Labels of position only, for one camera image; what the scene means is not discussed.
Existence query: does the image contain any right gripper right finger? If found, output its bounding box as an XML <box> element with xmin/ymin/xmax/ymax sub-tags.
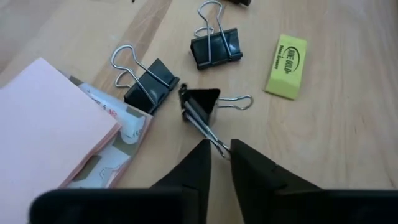
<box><xmin>229</xmin><ymin>138</ymin><xmax>398</xmax><ymax>224</ymax></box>

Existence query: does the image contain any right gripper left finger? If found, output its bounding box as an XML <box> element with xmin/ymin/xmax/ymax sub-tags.
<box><xmin>29</xmin><ymin>139</ymin><xmax>213</xmax><ymax>224</ymax></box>

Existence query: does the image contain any yellow eraser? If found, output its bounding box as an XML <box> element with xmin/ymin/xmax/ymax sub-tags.
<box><xmin>264</xmin><ymin>34</ymin><xmax>308</xmax><ymax>101</ymax></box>

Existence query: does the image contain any pink sticky note pad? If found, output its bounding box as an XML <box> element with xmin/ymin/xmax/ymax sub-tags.
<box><xmin>0</xmin><ymin>57</ymin><xmax>121</xmax><ymax>224</ymax></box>

